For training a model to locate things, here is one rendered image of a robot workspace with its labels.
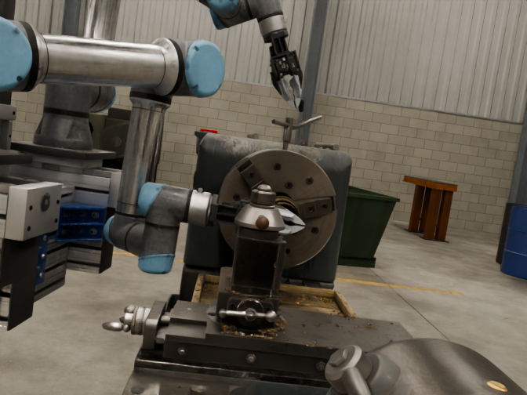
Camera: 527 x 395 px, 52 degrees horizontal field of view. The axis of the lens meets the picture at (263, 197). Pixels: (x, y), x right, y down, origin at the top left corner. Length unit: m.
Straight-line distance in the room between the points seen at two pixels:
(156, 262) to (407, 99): 11.02
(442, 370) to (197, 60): 0.92
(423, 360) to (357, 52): 11.55
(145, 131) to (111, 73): 0.24
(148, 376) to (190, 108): 10.64
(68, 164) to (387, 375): 1.27
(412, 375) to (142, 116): 1.05
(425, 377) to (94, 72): 0.86
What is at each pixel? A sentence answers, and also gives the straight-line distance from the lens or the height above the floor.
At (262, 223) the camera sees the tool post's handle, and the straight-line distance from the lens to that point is 0.77.
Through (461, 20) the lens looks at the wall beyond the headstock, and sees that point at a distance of 12.67.
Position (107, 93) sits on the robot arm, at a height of 1.33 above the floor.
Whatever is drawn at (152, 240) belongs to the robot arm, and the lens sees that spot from 1.18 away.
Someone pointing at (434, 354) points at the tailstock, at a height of 1.14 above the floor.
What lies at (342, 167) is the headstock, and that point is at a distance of 1.59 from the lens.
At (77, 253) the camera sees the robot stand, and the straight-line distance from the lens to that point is 1.52.
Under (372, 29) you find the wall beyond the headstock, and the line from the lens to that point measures 11.97.
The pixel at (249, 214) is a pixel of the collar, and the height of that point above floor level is 1.14.
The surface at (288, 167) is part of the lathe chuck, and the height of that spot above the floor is 1.19.
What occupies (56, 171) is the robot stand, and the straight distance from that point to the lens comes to 1.51.
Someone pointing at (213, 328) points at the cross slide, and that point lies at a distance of 0.82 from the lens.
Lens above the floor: 1.25
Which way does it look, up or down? 6 degrees down
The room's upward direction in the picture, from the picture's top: 8 degrees clockwise
